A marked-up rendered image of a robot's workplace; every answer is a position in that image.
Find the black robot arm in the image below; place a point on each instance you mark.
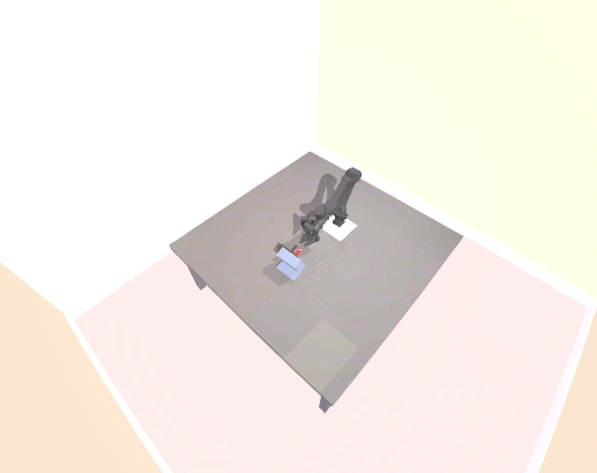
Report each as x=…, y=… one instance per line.
x=336, y=205

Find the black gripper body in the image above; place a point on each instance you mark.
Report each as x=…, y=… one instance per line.
x=314, y=228

